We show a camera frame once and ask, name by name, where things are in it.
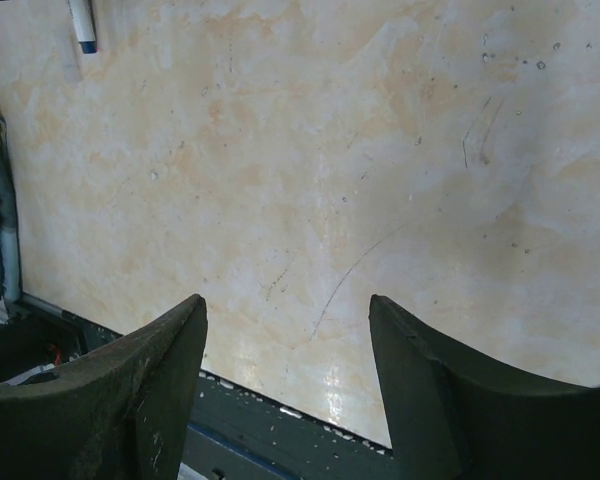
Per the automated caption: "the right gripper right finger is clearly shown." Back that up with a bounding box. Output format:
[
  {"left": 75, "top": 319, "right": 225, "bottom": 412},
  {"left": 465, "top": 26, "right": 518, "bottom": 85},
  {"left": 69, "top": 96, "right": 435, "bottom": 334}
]
[{"left": 369, "top": 295, "right": 600, "bottom": 479}]

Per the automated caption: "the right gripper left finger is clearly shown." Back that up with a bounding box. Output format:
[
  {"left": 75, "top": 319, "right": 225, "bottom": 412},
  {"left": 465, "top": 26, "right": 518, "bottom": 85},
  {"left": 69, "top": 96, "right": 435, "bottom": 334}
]
[{"left": 0, "top": 295, "right": 208, "bottom": 479}]

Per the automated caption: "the blue end white pen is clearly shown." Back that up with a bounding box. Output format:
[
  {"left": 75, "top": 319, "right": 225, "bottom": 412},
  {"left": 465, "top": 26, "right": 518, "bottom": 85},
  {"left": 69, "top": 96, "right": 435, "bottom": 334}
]
[{"left": 67, "top": 0, "right": 97, "bottom": 54}]

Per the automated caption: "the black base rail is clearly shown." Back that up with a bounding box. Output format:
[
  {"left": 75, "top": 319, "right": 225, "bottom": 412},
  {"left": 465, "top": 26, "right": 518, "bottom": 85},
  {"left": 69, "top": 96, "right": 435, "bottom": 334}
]
[{"left": 0, "top": 302, "right": 398, "bottom": 479}]

